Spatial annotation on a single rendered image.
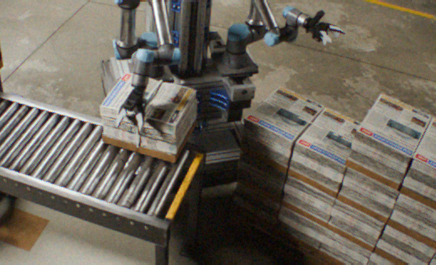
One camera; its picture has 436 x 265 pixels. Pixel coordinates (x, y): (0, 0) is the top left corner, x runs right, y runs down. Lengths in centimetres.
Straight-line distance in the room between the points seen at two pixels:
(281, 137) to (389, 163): 57
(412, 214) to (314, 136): 63
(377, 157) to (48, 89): 276
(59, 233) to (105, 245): 29
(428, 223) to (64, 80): 304
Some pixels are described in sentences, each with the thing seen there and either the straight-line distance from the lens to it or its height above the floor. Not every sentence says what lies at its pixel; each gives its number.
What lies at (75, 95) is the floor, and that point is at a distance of 435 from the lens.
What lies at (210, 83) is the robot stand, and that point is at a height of 73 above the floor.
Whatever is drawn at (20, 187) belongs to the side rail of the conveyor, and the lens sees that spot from 259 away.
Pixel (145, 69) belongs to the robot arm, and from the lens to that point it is 238.
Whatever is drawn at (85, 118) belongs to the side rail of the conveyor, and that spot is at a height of 80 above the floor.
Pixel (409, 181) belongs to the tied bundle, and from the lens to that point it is 258.
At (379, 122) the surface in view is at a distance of 261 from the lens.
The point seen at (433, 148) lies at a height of 107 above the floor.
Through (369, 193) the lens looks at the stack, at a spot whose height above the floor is 74.
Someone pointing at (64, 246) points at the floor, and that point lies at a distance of 330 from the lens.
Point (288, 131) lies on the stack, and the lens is 279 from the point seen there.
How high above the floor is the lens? 259
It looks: 41 degrees down
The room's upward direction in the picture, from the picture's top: 6 degrees clockwise
